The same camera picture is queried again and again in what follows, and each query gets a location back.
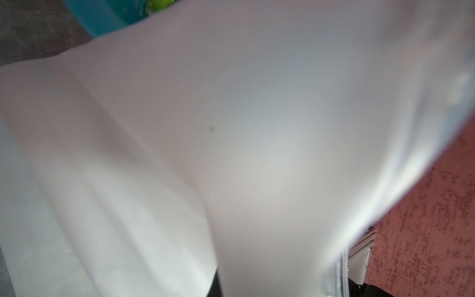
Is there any eggplant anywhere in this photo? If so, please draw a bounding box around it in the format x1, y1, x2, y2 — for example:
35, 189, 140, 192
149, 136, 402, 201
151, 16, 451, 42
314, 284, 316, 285
144, 0, 175, 16

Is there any teal plastic basket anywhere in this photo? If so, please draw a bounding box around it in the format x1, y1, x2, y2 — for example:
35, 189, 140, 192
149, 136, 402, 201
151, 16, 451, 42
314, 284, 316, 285
64, 0, 146, 38

